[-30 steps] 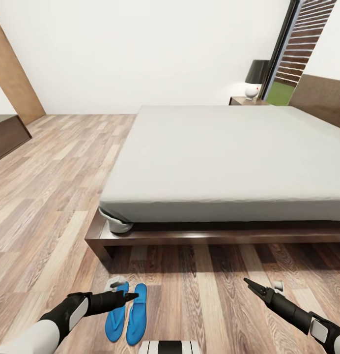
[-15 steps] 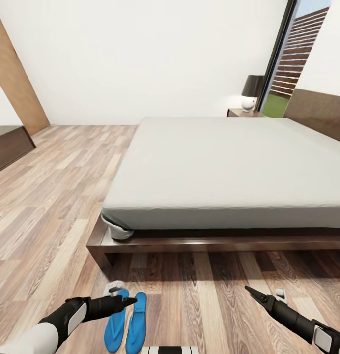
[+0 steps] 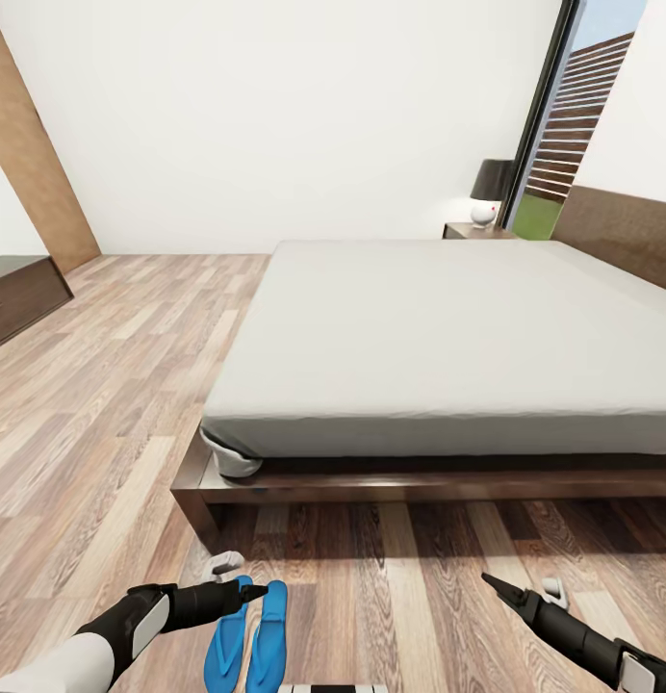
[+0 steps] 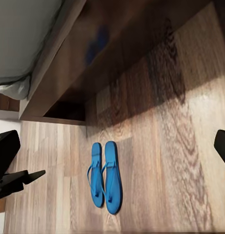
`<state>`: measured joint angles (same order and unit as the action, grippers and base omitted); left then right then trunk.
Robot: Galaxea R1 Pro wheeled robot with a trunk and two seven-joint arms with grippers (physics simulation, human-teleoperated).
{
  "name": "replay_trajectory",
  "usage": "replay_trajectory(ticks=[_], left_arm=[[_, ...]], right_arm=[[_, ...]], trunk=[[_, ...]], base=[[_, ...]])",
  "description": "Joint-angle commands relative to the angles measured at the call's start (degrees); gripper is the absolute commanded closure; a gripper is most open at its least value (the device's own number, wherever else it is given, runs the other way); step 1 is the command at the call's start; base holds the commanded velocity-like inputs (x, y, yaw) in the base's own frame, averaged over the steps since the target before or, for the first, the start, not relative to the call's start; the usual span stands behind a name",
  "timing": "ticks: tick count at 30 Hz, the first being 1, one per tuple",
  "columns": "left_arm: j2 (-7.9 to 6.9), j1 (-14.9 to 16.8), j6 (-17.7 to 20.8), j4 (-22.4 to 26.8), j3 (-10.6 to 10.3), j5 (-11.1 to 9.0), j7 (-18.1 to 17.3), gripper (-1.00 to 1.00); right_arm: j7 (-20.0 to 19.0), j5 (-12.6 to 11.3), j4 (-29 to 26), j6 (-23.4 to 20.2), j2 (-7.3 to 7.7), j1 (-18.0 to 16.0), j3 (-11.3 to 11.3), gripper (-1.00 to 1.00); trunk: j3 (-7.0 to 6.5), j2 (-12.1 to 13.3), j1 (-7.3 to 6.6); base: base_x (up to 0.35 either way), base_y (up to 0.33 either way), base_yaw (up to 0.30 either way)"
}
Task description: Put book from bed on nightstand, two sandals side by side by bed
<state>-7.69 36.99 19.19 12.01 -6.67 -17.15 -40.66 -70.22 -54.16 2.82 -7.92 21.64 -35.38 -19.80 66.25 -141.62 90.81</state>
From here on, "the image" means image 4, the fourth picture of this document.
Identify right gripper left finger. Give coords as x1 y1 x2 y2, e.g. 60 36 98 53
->
0 130 20 180

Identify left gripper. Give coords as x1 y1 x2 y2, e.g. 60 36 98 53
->
0 170 45 199

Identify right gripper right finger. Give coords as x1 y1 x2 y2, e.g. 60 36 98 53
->
214 129 225 163

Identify sandal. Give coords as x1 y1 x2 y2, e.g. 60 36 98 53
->
88 143 104 208
101 141 122 215

